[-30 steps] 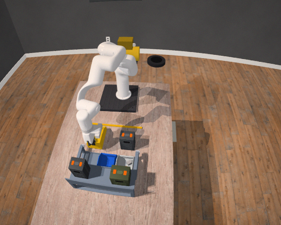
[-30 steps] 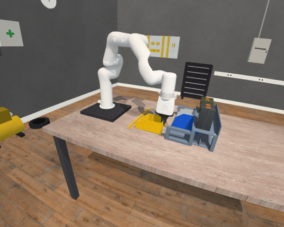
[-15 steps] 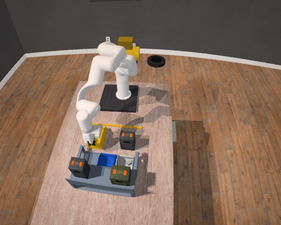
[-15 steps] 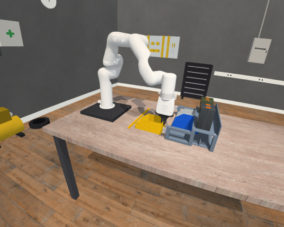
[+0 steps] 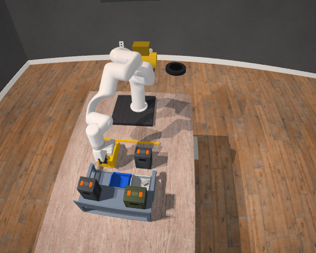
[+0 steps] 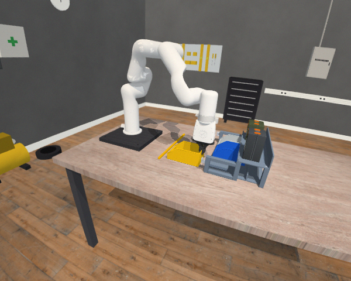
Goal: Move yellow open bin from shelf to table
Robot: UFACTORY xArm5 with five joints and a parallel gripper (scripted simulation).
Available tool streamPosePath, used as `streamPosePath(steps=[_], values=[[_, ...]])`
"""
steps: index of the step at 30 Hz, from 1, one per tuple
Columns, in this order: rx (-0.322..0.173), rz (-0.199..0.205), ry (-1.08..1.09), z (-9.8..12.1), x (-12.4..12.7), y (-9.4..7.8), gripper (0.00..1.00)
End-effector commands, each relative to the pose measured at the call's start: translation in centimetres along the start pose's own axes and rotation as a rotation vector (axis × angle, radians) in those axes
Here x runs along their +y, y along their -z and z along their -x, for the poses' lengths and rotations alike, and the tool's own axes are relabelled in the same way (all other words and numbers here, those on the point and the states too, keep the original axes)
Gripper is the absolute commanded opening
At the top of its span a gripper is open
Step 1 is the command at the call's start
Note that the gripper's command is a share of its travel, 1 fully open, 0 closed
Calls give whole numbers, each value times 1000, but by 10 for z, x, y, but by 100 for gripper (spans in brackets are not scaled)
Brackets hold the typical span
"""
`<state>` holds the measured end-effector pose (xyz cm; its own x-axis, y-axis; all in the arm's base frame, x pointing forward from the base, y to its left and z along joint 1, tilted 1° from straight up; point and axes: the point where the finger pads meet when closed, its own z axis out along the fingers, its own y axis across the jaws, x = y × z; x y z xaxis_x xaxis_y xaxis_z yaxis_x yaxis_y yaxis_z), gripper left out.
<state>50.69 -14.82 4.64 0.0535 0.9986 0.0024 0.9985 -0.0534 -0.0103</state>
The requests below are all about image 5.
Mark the dark grey case with orange latches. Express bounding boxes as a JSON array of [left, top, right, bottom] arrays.
[[77, 176, 102, 201]]

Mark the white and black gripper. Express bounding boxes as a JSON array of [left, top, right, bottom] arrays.
[[93, 149, 107, 164]]

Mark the olive green case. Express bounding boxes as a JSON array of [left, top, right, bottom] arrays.
[[123, 185, 147, 209]]

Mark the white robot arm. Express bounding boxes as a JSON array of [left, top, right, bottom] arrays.
[[86, 47, 155, 156]]

